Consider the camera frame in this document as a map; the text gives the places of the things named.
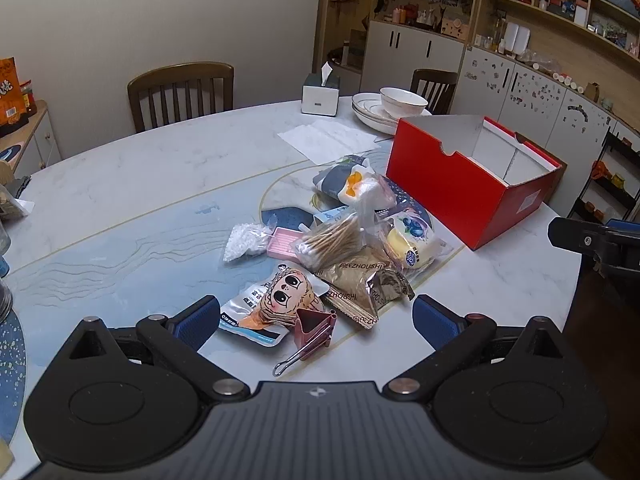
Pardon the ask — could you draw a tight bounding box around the white orange sachet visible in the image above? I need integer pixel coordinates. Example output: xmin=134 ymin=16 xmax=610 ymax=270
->
xmin=218 ymin=280 xmax=290 ymax=347

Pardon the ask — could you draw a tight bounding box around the white bowl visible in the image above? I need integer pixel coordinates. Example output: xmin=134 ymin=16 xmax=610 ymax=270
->
xmin=379 ymin=86 xmax=429 ymax=119

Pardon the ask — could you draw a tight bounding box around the pink binder clip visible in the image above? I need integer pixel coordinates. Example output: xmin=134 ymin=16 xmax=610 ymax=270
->
xmin=272 ymin=308 xmax=337 ymax=377

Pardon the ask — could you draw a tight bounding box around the dark wooden chair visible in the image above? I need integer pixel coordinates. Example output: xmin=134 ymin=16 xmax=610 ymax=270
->
xmin=410 ymin=69 xmax=459 ymax=116

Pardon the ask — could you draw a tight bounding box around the yellow cake packet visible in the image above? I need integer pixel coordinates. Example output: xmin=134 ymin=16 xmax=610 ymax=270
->
xmin=385 ymin=212 xmax=453 ymax=271

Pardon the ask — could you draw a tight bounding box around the black storage rack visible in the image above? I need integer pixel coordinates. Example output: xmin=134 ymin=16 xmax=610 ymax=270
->
xmin=570 ymin=130 xmax=640 ymax=226

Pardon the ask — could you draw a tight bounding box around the red jar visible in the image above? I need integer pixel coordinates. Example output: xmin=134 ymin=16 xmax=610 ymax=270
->
xmin=20 ymin=80 xmax=39 ymax=116

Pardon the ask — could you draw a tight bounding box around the bag of cotton swabs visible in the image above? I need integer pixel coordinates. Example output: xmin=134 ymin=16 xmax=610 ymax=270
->
xmin=290 ymin=212 xmax=372 ymax=271

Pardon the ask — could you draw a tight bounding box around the white double-door cabinet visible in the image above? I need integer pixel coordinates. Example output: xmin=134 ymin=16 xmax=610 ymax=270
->
xmin=361 ymin=20 xmax=467 ymax=98

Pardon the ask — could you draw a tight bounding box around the red cardboard box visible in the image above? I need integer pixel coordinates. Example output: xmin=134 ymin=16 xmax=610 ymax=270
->
xmin=386 ymin=114 xmax=568 ymax=251

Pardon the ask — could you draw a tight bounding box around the white sideboard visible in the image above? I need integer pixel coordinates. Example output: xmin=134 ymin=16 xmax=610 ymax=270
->
xmin=0 ymin=100 xmax=63 ymax=176

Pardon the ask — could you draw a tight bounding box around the white paper napkin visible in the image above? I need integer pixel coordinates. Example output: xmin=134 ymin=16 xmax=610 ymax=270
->
xmin=277 ymin=120 xmax=382 ymax=165

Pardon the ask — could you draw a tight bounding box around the cartoon face packet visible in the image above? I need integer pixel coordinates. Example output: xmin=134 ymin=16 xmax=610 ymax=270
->
xmin=257 ymin=266 xmax=326 ymax=328

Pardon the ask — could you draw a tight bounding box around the pink striped box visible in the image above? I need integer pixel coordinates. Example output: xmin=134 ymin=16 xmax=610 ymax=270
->
xmin=267 ymin=227 xmax=308 ymax=261

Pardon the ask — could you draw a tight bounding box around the orange snack bag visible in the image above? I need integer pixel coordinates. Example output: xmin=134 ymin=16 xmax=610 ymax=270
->
xmin=0 ymin=57 xmax=31 ymax=137

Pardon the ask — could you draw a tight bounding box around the green white tissue box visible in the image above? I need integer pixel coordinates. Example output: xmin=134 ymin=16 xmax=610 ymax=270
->
xmin=302 ymin=61 xmax=341 ymax=116

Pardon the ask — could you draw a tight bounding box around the white sticker-covered cabinet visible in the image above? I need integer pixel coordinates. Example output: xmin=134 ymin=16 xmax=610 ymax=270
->
xmin=450 ymin=47 xmax=640 ymax=216

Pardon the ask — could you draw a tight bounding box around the grey white tissue pack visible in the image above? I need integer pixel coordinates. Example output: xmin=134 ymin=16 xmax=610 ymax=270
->
xmin=312 ymin=156 xmax=398 ymax=208

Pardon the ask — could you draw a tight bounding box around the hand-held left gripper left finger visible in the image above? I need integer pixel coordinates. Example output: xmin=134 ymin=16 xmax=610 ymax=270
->
xmin=60 ymin=296 xmax=251 ymax=405

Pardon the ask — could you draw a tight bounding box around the bag of white beads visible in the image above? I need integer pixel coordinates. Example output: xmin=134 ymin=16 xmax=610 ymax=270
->
xmin=222 ymin=222 xmax=276 ymax=262

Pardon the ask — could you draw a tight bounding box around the clear glass jar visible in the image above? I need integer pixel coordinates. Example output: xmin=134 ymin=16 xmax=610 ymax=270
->
xmin=0 ymin=278 xmax=14 ymax=322

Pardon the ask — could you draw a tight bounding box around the brown wooden chair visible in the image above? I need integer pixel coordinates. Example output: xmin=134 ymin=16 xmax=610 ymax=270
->
xmin=127 ymin=62 xmax=235 ymax=135

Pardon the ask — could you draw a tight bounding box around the brown snack packet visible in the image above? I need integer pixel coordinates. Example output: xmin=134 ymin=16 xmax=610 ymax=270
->
xmin=316 ymin=247 xmax=416 ymax=308
xmin=322 ymin=287 xmax=382 ymax=331

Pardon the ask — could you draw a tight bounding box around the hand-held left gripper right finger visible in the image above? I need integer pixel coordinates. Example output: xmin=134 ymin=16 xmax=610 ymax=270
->
xmin=382 ymin=295 xmax=571 ymax=403

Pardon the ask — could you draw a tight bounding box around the wooden wall shelf unit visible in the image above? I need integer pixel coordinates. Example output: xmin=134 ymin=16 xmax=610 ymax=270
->
xmin=472 ymin=0 xmax=640 ymax=86

